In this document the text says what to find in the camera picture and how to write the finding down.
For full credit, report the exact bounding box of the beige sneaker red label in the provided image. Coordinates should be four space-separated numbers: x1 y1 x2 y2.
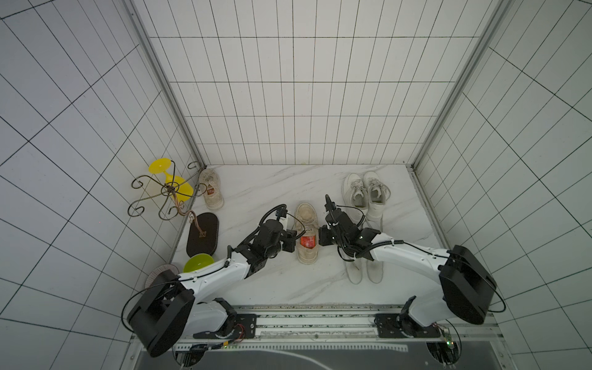
294 203 319 265
199 169 224 211

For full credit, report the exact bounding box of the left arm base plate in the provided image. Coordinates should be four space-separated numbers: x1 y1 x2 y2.
193 314 257 341

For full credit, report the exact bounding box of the dark oval stand base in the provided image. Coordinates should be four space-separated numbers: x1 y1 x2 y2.
186 211 219 257

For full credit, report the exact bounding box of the grey shoe insole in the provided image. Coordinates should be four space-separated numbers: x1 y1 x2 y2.
366 221 385 284
345 259 363 285

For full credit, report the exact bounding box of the scrolled metal wire stand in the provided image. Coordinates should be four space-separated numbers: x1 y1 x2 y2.
127 158 208 237

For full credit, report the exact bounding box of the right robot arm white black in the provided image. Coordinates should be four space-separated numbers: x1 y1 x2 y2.
319 203 497 330

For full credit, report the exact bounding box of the pink glass bowl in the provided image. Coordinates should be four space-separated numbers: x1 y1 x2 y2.
144 264 180 288

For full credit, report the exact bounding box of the aluminium mounting rail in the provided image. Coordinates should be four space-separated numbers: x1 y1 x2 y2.
171 305 501 352

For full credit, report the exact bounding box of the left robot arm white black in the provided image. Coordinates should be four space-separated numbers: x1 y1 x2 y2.
122 219 304 358

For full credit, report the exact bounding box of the green plastic bowl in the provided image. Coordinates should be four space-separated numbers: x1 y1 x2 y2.
183 254 215 273

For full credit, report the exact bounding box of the white leather sneaker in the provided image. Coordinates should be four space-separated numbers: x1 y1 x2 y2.
342 174 368 224
362 171 391 222

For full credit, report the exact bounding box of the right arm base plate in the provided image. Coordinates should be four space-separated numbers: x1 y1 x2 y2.
374 313 441 339

